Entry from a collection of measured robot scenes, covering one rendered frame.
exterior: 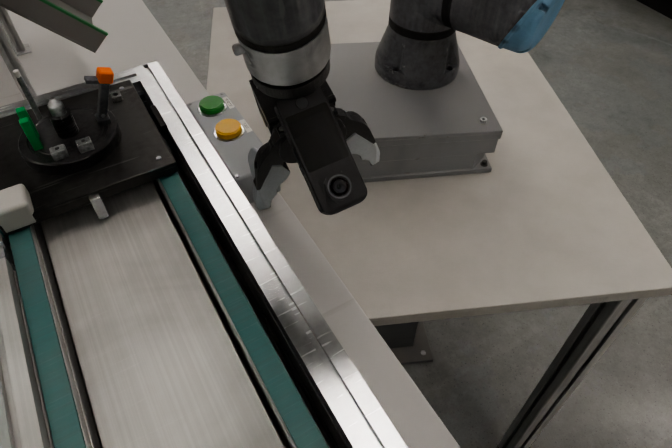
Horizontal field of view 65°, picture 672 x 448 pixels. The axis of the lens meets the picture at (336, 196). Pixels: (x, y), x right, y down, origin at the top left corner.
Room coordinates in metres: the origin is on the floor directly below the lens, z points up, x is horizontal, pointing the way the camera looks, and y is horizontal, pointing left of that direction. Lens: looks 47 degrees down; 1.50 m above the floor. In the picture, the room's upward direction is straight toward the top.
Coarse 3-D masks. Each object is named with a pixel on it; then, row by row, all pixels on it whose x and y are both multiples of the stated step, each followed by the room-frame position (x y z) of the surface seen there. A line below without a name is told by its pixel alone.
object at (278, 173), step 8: (256, 152) 0.43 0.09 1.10; (248, 160) 0.44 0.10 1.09; (272, 168) 0.39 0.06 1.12; (280, 168) 0.39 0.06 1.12; (288, 168) 0.40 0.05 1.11; (272, 176) 0.39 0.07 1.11; (280, 176) 0.40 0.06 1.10; (264, 184) 0.39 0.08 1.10; (272, 184) 0.39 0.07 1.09; (256, 192) 0.39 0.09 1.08; (264, 192) 0.39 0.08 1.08; (272, 192) 0.40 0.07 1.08; (256, 200) 0.40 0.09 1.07; (264, 200) 0.40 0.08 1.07; (264, 208) 0.40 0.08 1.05
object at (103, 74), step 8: (96, 72) 0.64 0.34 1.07; (104, 72) 0.64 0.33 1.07; (112, 72) 0.64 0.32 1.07; (88, 80) 0.63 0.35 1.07; (96, 80) 0.63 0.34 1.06; (104, 80) 0.63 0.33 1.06; (112, 80) 0.64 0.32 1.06; (104, 88) 0.63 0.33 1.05; (104, 96) 0.63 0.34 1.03; (104, 104) 0.63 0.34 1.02; (104, 112) 0.63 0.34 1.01
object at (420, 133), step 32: (352, 64) 0.83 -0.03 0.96; (352, 96) 0.74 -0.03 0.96; (384, 96) 0.74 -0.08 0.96; (416, 96) 0.74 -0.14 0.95; (448, 96) 0.74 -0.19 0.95; (480, 96) 0.74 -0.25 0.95; (384, 128) 0.65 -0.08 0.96; (416, 128) 0.65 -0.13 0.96; (448, 128) 0.65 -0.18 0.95; (480, 128) 0.66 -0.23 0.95; (384, 160) 0.63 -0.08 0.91; (416, 160) 0.64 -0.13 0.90; (448, 160) 0.64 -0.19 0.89; (480, 160) 0.67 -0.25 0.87
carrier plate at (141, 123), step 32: (96, 96) 0.72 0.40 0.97; (128, 96) 0.72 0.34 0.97; (0, 128) 0.64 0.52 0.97; (128, 128) 0.64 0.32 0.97; (0, 160) 0.56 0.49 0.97; (128, 160) 0.56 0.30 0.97; (160, 160) 0.56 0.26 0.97; (32, 192) 0.50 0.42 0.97; (64, 192) 0.50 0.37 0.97; (96, 192) 0.50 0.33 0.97; (32, 224) 0.46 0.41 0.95
